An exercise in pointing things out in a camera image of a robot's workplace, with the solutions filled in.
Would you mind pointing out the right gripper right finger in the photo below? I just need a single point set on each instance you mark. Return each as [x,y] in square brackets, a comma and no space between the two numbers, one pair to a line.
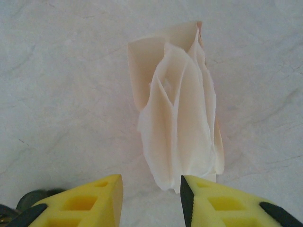
[225,208]

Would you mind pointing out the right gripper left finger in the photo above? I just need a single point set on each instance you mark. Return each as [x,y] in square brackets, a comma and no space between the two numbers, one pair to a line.
[94,208]

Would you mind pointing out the paper pack of coffee filters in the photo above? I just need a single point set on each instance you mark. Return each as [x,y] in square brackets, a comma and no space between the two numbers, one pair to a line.
[184,118]

